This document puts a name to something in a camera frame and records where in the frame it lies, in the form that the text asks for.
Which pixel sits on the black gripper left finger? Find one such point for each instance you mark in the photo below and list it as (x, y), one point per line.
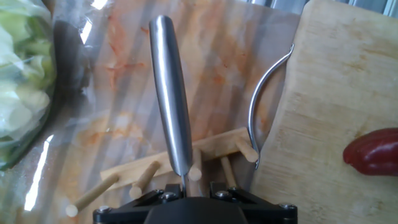
(130, 208)

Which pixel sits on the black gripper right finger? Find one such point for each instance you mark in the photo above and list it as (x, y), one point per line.
(261, 210)

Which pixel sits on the steel cleaver knife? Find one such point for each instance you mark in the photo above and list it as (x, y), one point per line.
(171, 93)

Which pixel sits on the large red chili pepper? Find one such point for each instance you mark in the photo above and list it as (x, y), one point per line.
(376, 152)

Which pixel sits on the wooden peg dish rack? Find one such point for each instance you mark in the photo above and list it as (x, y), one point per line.
(217, 144)

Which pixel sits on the wooden cutting board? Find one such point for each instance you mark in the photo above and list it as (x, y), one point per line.
(335, 93)

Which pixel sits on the orange marbled table mat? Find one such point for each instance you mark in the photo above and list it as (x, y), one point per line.
(217, 62)

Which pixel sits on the cabbage in plastic bag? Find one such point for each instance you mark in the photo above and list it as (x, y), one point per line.
(21, 77)

